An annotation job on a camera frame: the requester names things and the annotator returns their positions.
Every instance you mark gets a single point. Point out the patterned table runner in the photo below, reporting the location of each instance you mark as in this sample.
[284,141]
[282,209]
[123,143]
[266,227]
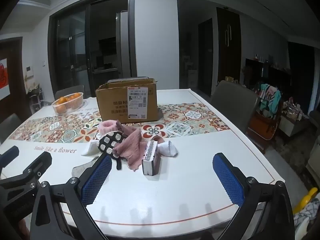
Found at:
[195,122]

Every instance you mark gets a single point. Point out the white hallway boxes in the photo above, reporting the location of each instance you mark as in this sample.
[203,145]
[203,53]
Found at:
[191,75]

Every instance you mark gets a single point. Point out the yellow toy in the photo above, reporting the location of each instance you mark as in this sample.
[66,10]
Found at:
[303,201]

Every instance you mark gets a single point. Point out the dark sliding glass door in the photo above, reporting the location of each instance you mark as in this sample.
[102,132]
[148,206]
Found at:
[75,42]

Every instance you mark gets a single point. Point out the cluttered low table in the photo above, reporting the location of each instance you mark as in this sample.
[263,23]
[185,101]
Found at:
[292,117]

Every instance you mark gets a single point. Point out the grey dining chair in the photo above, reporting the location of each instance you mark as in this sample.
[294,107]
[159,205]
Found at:
[67,91]
[232,105]
[10,126]

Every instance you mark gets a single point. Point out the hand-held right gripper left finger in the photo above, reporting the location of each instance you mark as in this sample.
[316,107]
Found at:
[97,177]

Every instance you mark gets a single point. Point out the white patterned cloth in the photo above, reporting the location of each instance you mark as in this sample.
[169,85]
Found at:
[307,217]

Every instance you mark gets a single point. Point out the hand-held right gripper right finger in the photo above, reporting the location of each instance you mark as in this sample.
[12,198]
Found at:
[228,180]

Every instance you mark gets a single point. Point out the grey cloth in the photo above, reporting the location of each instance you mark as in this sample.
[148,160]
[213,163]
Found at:
[82,168]

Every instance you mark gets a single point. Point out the white fruit basket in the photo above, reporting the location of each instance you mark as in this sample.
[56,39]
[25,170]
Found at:
[67,107]

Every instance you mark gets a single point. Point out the small grey white box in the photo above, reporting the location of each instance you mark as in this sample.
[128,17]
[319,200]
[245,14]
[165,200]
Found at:
[150,165]

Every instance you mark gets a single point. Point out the pile of colourful clothes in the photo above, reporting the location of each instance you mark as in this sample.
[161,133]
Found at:
[270,97]

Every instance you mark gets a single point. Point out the dark tall cabinet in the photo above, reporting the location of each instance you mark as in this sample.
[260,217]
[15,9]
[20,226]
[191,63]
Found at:
[228,45]

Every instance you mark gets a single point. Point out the pink fuzzy sock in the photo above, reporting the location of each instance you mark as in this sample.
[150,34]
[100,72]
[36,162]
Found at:
[107,127]

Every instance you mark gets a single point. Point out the white storage rack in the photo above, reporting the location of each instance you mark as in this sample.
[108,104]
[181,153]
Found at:
[35,100]

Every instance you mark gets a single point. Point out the dark low cabinet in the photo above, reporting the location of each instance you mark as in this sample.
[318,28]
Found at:
[255,72]

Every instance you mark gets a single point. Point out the black white patterned sock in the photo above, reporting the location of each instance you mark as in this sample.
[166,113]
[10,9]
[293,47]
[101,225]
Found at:
[110,142]

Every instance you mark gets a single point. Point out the pink cloth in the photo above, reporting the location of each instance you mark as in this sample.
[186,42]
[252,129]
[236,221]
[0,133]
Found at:
[135,147]

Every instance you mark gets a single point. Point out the cardboard box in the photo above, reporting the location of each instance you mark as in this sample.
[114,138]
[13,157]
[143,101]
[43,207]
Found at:
[112,105]

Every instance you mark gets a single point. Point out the red wall poster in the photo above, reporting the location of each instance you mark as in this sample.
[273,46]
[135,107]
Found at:
[3,72]

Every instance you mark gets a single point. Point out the dark hallway door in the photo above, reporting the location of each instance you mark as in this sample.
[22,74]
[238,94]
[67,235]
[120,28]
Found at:
[205,55]

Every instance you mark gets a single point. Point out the white intercom panel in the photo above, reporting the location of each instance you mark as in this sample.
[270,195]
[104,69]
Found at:
[29,71]

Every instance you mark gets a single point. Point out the brown wooden door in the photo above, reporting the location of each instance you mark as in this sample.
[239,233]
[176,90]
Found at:
[15,62]

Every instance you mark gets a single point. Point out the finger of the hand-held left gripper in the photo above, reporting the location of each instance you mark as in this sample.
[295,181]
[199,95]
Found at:
[41,162]
[10,153]

